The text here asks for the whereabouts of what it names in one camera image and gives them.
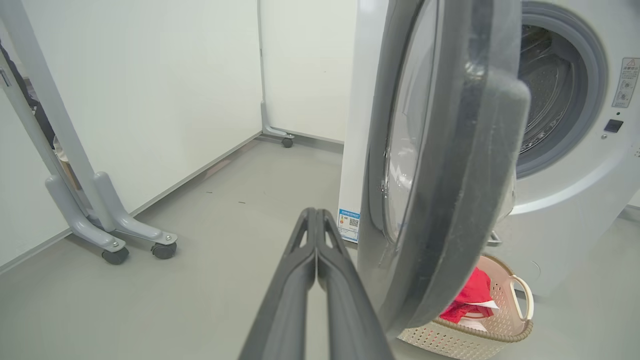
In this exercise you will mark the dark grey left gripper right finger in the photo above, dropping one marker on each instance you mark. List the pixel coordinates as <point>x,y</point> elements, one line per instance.
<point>345,300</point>

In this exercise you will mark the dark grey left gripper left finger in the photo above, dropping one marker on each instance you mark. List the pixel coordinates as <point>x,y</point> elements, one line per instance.
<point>285,300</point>

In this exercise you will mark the red and white garment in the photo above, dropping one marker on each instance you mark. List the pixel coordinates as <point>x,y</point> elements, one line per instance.
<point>470,295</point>

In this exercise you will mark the grey washing machine door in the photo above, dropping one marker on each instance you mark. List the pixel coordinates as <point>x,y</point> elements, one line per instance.
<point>475,200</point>

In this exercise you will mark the cream perforated laundry basket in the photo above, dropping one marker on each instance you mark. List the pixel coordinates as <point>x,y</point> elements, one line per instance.
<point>505,300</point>

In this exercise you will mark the white front-load washing machine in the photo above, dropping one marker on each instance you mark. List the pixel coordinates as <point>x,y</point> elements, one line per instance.
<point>575,225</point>

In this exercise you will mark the stainless steel washing machine drum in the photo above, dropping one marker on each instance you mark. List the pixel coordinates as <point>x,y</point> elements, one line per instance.
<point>545,90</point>

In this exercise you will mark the blue energy label sticker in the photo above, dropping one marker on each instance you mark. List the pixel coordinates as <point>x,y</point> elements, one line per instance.
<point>348,226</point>

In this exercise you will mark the black caster wheel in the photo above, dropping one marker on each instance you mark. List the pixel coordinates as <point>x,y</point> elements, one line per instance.
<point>115,256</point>
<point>164,251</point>
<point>287,142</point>

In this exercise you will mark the grey metal panel leg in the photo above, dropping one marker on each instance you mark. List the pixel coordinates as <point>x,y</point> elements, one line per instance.
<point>80,225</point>
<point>125,220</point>

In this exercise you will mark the round drain filter cover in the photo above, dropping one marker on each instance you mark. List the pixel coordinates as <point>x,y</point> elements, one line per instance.
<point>532,270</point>

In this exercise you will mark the white warning sticker red triangle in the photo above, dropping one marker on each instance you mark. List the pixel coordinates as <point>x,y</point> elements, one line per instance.
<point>626,82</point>

